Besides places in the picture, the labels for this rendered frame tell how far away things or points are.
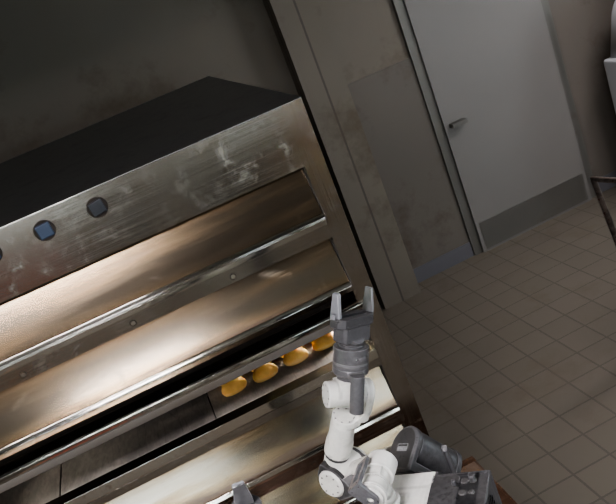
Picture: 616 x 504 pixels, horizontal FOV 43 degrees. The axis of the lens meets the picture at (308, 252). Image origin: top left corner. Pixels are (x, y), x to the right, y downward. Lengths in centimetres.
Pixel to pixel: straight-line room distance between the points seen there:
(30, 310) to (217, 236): 62
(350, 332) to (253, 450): 107
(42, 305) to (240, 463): 88
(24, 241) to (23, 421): 59
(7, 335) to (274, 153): 100
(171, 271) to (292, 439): 77
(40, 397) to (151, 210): 70
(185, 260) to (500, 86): 390
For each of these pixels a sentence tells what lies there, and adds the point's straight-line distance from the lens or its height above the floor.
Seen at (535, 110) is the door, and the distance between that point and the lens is 619.
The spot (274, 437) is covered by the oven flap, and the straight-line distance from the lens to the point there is 284.
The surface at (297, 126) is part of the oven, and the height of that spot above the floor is 202.
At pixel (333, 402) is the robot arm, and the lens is 192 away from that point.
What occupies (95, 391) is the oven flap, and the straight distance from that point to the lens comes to 265.
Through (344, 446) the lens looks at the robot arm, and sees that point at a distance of 205.
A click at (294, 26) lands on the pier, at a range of 528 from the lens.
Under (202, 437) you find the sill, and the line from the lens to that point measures 278.
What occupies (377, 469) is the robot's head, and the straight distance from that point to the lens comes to 169.
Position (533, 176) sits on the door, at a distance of 626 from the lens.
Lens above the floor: 249
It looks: 19 degrees down
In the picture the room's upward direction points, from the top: 22 degrees counter-clockwise
